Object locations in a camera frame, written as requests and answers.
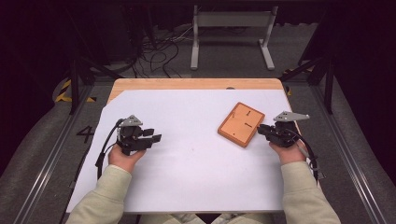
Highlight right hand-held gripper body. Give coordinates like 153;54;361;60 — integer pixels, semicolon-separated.
267;110;311;147

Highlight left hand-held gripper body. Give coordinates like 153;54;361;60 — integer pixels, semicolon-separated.
116;114;153;156

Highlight wooden picture frame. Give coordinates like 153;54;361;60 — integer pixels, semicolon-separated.
217;102;266;148

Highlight person's right hand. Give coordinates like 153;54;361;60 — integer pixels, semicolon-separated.
269;139;307;166

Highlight person's left hand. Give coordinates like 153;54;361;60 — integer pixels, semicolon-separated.
107;143;148;174

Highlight yellow and black hazard tape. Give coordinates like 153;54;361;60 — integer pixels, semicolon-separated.
54;78;97;104
281;66;316;97

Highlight white paper sheet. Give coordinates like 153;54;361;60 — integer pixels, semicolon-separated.
65;89;302;215

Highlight wooden table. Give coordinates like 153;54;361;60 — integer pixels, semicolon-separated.
106;77;321;216

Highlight black metal stand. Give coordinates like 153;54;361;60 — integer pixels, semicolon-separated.
278;8;336;115
64;6;125;116

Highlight person's legs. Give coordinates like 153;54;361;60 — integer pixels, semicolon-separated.
139;213;275;224

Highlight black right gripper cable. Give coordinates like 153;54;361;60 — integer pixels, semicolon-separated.
288;128;327;185

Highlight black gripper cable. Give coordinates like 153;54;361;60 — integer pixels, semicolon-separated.
288;128;327;185
94;118;125;180

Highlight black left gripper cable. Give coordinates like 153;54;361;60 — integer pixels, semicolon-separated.
94;118;125;180

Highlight aluminium floor rail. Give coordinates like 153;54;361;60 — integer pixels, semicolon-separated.
12;83;94;224
311;83;390;224

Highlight bundle of black floor cables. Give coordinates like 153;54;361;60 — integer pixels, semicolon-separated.
130;26;194;78

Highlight grey metal stand frame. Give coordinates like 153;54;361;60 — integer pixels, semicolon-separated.
190;5;279;71

